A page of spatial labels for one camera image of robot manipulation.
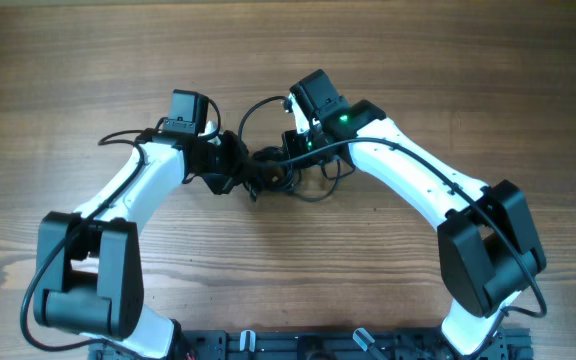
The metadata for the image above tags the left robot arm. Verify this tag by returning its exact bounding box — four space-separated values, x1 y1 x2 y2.
19 90 242 359

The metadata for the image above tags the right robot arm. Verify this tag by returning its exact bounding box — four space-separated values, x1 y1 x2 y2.
284 69 547 359

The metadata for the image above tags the left camera black cable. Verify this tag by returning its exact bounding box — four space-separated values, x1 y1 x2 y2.
19 128 159 353

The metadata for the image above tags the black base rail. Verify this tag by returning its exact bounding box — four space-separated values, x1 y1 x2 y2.
88 327 534 360

